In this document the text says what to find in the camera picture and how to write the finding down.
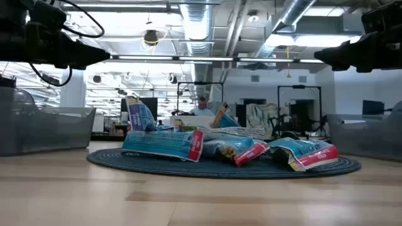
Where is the long ceiling light strip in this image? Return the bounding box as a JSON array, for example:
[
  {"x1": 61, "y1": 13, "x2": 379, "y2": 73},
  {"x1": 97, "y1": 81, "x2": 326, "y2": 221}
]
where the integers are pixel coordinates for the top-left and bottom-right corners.
[{"x1": 109, "y1": 55, "x2": 326, "y2": 65}]

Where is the silver ventilation duct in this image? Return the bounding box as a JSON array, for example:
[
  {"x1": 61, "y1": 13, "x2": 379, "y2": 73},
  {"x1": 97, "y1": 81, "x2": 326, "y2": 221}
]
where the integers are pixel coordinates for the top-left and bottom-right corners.
[
  {"x1": 251, "y1": 0, "x2": 317, "y2": 60},
  {"x1": 179, "y1": 0, "x2": 215, "y2": 95}
]

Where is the black cable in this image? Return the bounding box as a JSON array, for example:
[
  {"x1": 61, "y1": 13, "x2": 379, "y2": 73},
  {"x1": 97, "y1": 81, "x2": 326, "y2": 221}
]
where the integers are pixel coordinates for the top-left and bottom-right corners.
[
  {"x1": 58, "y1": 0, "x2": 106, "y2": 39},
  {"x1": 29, "y1": 62, "x2": 73, "y2": 88}
]

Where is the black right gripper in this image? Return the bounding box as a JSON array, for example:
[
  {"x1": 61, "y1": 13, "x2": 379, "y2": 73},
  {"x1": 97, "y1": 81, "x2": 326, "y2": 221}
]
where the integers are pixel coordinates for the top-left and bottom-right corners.
[{"x1": 313, "y1": 29, "x2": 402, "y2": 73}]

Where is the white plastic bin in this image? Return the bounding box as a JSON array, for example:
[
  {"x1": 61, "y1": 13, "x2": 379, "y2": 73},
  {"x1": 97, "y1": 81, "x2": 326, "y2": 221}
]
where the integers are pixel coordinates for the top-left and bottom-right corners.
[{"x1": 169, "y1": 115, "x2": 220, "y2": 130}]

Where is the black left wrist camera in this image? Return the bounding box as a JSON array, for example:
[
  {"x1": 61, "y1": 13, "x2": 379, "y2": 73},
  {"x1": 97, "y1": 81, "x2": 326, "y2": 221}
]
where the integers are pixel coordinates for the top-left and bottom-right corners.
[{"x1": 26, "y1": 0, "x2": 67, "y2": 32}]

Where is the black computer monitor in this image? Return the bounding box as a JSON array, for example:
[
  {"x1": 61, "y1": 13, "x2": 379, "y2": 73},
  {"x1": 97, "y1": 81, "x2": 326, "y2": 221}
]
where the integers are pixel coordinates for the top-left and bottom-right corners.
[
  {"x1": 362, "y1": 99, "x2": 393, "y2": 116},
  {"x1": 120, "y1": 97, "x2": 159, "y2": 122}
]

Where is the green orange-ended granola bar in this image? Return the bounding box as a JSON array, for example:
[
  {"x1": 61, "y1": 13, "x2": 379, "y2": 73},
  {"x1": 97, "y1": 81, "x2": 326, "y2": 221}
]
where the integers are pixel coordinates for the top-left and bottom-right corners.
[{"x1": 173, "y1": 119, "x2": 202, "y2": 132}]

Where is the grey covered object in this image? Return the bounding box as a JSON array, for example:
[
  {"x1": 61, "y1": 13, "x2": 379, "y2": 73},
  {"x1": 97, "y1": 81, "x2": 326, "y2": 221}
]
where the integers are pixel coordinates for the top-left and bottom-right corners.
[{"x1": 245, "y1": 102, "x2": 279, "y2": 132}]

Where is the black round ceiling fixture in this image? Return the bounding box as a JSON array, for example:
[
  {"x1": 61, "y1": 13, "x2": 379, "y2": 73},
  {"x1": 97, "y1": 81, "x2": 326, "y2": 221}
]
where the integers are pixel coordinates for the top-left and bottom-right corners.
[{"x1": 143, "y1": 29, "x2": 159, "y2": 46}]

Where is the round dark blue woven mat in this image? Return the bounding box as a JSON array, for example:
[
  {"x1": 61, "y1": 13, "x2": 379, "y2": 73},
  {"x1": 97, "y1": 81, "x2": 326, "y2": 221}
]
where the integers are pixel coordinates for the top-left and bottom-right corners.
[{"x1": 86, "y1": 145, "x2": 362, "y2": 181}]

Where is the grey translucent plastic bin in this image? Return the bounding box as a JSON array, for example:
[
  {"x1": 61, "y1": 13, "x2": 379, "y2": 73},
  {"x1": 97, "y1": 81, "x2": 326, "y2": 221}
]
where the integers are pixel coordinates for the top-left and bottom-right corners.
[
  {"x1": 0, "y1": 86, "x2": 97, "y2": 157},
  {"x1": 326, "y1": 100, "x2": 402, "y2": 163}
]

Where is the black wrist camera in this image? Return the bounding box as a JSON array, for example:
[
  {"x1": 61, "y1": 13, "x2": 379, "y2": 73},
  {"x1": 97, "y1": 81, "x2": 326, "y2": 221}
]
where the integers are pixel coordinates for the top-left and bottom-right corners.
[
  {"x1": 26, "y1": 0, "x2": 67, "y2": 32},
  {"x1": 361, "y1": 1, "x2": 402, "y2": 34}
]

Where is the blue orange-ended granola bar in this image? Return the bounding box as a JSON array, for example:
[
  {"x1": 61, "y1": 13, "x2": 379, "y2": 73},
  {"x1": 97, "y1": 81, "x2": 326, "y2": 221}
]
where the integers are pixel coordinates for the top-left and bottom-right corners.
[{"x1": 209, "y1": 102, "x2": 242, "y2": 129}]

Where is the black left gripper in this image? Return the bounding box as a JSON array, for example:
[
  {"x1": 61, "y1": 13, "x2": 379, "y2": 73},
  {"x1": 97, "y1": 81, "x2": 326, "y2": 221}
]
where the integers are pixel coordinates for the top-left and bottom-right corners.
[{"x1": 18, "y1": 28, "x2": 112, "y2": 71}]

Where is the person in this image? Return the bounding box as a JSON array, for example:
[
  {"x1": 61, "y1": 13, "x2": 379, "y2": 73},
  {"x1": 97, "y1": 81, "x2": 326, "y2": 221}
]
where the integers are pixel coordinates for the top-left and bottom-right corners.
[{"x1": 188, "y1": 96, "x2": 217, "y2": 117}]

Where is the white column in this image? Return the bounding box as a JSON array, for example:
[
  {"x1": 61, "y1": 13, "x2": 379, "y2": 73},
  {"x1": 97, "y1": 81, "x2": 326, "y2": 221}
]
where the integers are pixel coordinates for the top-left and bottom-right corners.
[{"x1": 59, "y1": 67, "x2": 87, "y2": 109}]

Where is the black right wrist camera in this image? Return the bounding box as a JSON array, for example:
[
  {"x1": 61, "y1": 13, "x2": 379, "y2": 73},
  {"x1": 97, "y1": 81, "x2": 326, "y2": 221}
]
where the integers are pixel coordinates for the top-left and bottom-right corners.
[{"x1": 361, "y1": 1, "x2": 402, "y2": 34}]

